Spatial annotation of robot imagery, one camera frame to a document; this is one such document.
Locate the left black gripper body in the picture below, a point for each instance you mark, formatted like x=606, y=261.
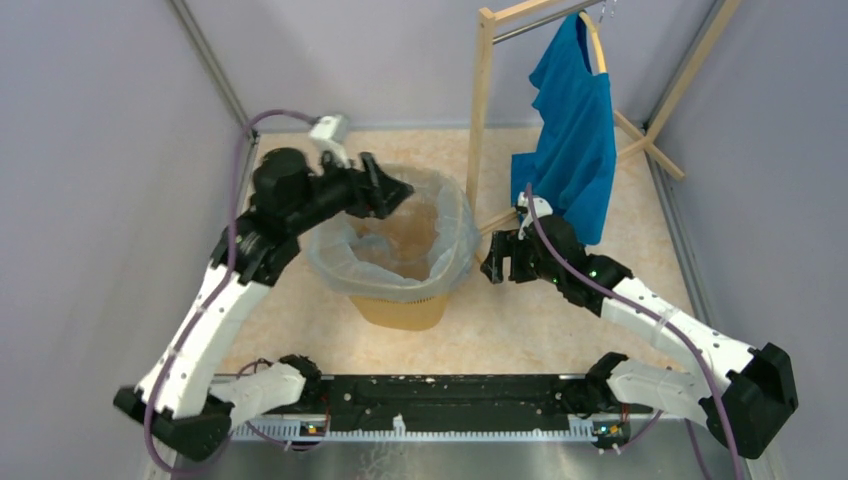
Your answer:
x=348, y=194

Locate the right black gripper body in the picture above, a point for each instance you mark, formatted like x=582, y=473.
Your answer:
x=525, y=265

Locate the blue plastic trash bag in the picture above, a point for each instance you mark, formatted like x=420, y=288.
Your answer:
x=451, y=257

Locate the yellow mesh trash bin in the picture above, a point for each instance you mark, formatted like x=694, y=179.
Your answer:
x=401, y=311

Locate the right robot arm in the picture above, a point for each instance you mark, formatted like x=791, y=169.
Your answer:
x=742, y=394

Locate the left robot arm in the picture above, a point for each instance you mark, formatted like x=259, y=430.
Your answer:
x=177, y=402

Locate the blue t-shirt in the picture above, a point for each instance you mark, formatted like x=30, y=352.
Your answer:
x=574, y=161

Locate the wooden clothes rack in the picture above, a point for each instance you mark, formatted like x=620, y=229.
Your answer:
x=644, y=139

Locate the yellow clothes hanger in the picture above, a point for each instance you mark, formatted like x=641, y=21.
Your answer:
x=595, y=40

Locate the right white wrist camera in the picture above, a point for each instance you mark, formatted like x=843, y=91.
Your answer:
x=529, y=208

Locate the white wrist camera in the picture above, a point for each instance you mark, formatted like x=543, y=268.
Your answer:
x=328, y=133
x=529, y=208

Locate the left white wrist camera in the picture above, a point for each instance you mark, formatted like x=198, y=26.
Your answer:
x=328, y=133

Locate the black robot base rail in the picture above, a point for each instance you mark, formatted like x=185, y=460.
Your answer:
x=455, y=403

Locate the white cable duct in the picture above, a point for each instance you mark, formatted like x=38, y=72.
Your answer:
x=297, y=431

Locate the metal corner post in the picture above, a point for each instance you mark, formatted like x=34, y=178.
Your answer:
x=209, y=61

